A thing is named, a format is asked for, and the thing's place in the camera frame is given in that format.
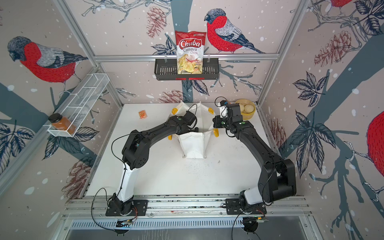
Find white tote pouch yellow handles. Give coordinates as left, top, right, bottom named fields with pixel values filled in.
left=168, top=102, right=219, bottom=159

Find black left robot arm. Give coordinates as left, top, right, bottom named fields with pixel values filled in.
left=106, top=111, right=197, bottom=216

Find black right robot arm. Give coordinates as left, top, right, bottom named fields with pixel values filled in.
left=213, top=100, right=297, bottom=210

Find white steamed bun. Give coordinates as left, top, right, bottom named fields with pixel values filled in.
left=244, top=104, right=255, bottom=114
left=239, top=104, right=245, bottom=113

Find yellow bamboo steamer basket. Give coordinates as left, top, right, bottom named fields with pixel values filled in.
left=236, top=99, right=256, bottom=120

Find orange snack packet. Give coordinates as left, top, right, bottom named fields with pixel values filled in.
left=139, top=110, right=148, bottom=119

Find Chuba cassava chips bag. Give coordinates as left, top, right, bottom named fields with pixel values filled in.
left=175, top=31, right=207, bottom=74

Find orange sauce jar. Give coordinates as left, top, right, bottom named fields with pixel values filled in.
left=49, top=113, right=77, bottom=135

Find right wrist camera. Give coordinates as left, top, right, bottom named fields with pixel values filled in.
left=219, top=100, right=228, bottom=118

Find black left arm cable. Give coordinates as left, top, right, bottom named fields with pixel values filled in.
left=90, top=103, right=199, bottom=232

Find black wire wall basket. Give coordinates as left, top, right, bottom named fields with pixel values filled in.
left=154, top=58, right=220, bottom=81

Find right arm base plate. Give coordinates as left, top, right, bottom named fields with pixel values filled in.
left=222, top=199, right=267, bottom=216

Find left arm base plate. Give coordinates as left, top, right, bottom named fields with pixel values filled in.
left=106, top=199, right=149, bottom=217

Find white wire wall shelf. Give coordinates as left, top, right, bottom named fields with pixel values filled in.
left=48, top=73, right=110, bottom=138

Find aluminium rail frame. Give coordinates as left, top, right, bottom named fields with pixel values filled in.
left=58, top=195, right=316, bottom=234

